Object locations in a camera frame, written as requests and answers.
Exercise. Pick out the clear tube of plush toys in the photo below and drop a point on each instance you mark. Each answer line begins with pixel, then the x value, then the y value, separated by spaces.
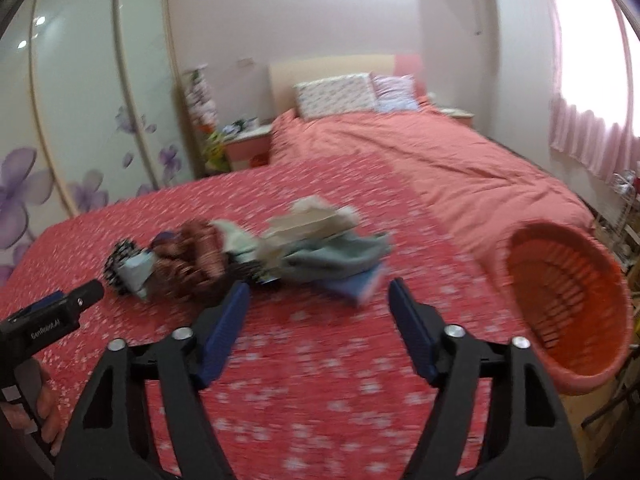
pixel 200 95

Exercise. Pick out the grey green cloth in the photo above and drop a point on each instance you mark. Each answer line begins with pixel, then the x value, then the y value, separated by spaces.
pixel 340 260

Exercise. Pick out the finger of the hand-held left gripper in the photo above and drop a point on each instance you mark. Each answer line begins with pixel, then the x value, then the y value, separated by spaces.
pixel 85 296

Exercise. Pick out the blue and pink cloth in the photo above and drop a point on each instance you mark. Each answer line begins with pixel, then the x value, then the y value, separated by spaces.
pixel 350 287

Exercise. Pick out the red floral blanket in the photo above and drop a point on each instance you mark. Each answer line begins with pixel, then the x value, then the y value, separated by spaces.
pixel 310 360

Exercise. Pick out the floral glass door wardrobe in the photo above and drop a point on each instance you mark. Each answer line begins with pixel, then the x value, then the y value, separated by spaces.
pixel 75 85

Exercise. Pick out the pink and white nightstand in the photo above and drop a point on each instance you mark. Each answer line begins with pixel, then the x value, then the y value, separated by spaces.
pixel 457 113
pixel 247 152

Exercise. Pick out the beige and pink headboard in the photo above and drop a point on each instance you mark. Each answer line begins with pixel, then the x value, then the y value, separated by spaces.
pixel 325 67

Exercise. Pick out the person's left hand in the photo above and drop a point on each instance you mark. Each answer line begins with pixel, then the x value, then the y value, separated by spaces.
pixel 50 410

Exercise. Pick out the black white dotted item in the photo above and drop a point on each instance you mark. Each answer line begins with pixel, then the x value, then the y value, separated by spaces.
pixel 117 260

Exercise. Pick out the pink curtain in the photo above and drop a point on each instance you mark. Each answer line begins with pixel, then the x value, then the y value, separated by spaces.
pixel 585 130

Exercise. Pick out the white floral pillow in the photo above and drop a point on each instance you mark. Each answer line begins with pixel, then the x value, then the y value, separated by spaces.
pixel 335 95

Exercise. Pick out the salmon pink duvet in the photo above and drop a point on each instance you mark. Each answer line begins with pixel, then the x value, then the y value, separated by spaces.
pixel 425 160

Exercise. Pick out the orange plastic basket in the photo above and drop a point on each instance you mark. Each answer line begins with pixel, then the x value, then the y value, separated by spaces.
pixel 565 300

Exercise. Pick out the black metal stand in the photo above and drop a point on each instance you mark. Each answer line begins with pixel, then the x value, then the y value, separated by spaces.
pixel 615 400

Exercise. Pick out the pink checked pillow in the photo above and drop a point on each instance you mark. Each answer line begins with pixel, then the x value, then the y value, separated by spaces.
pixel 395 92

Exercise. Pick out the yellow green plush toy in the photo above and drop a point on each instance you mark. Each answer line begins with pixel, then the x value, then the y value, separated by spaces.
pixel 215 152

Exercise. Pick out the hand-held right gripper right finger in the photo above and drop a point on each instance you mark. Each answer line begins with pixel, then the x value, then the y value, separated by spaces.
pixel 410 330

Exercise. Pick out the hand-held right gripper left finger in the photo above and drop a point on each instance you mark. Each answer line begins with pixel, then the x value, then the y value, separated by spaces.
pixel 225 330

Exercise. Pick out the brown patterned cloth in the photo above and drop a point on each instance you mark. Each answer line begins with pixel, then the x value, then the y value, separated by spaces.
pixel 190 260

